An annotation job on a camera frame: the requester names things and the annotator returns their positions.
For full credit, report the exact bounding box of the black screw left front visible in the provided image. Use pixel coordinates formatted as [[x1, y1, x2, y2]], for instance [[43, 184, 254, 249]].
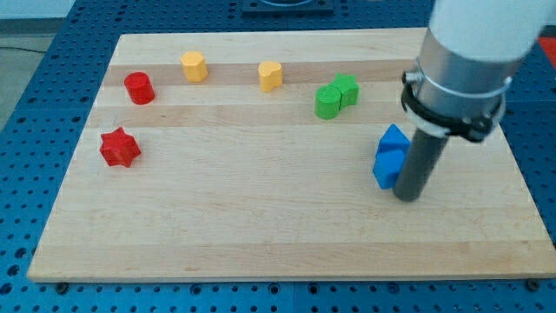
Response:
[[55, 282, 69, 295]]

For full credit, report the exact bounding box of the red star block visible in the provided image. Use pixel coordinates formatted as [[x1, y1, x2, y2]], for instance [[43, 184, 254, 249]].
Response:
[[99, 127, 142, 168]]

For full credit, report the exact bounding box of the blue cube block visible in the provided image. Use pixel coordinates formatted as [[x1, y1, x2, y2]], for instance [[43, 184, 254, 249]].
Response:
[[373, 150, 405, 190]]

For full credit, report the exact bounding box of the red cylinder block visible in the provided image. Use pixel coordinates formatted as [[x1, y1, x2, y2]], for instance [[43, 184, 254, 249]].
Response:
[[124, 72, 156, 105]]

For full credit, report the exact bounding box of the green star block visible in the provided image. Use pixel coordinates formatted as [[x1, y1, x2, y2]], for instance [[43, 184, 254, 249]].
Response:
[[329, 73, 360, 110]]

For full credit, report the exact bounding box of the wooden board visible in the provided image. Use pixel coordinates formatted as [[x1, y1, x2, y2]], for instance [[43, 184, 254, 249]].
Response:
[[28, 28, 555, 283]]

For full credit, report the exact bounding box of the yellow heart block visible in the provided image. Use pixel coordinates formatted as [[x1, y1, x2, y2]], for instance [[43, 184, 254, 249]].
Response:
[[258, 61, 283, 92]]

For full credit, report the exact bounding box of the black cable clamp ring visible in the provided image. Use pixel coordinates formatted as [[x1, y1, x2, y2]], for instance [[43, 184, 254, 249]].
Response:
[[400, 69, 507, 143]]

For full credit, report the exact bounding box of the black screw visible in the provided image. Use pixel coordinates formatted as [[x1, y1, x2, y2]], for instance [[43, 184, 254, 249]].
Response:
[[55, 282, 69, 295], [526, 279, 540, 292]]

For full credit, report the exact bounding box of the green circle block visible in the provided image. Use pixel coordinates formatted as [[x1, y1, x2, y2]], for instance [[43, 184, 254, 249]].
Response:
[[314, 85, 341, 119]]

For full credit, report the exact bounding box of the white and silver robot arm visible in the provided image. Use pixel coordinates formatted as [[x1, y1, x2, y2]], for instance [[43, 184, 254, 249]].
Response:
[[414, 0, 555, 118]]

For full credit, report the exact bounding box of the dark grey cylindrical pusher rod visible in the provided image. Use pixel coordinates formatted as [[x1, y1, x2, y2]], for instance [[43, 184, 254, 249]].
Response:
[[393, 130, 448, 202]]

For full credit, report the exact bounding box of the blue triangle block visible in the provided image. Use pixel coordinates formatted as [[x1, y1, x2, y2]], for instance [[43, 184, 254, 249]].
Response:
[[376, 124, 411, 155]]

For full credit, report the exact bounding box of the black screw right front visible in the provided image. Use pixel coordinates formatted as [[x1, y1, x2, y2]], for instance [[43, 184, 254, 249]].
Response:
[[526, 279, 540, 292]]

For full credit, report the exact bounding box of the yellow hexagon block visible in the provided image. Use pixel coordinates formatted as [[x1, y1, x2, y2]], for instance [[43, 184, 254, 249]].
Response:
[[180, 51, 208, 83]]

